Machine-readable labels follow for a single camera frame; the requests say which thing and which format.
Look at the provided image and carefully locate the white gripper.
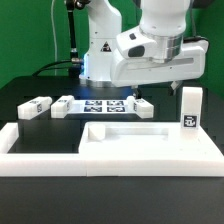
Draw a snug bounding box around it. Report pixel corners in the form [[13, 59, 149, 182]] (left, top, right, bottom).
[[110, 26, 209, 99]]

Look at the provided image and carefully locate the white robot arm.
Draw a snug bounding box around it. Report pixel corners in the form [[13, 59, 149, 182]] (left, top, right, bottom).
[[80, 0, 209, 87]]

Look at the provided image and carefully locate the white marker base plate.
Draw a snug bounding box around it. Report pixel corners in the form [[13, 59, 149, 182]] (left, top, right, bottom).
[[69, 100, 133, 114]]

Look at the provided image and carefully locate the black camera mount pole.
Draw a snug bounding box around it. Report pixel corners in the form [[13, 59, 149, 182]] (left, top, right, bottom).
[[65, 0, 91, 78]]

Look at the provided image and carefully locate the black cable bundle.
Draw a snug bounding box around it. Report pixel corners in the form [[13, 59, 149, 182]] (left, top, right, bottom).
[[32, 59, 81, 77]]

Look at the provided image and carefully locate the white hanging cable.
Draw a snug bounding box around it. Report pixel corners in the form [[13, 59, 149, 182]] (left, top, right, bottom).
[[50, 0, 59, 68]]

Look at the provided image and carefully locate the white U-shaped obstacle frame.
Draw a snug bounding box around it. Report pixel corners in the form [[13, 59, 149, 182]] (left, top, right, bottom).
[[0, 123, 91, 177]]

